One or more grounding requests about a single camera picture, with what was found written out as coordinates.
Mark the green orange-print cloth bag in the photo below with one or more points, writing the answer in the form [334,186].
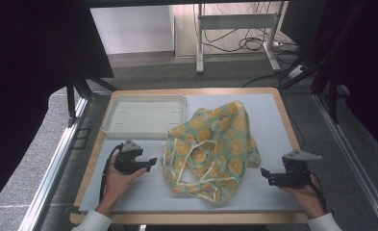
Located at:
[209,150]

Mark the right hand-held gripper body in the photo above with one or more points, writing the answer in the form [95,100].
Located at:
[294,173]

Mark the person's right hand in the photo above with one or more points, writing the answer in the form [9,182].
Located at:
[305,197]

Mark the person's left hand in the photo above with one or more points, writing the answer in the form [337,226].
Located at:
[117,184]

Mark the white power strip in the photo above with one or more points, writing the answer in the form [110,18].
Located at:
[297,71]

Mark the wooden framed work board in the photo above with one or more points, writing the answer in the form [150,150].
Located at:
[273,128]

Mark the dark curtain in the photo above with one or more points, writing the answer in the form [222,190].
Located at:
[26,80]
[366,64]

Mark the black metal stand legs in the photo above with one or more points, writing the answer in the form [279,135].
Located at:
[71,96]

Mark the white metal desk frame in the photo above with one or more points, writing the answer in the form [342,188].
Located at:
[238,21]

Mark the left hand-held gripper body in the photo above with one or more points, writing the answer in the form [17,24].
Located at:
[127,160]

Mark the white plastic tray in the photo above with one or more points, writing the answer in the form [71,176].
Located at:
[145,117]

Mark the black metal stand bars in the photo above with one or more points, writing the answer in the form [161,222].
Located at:
[318,61]

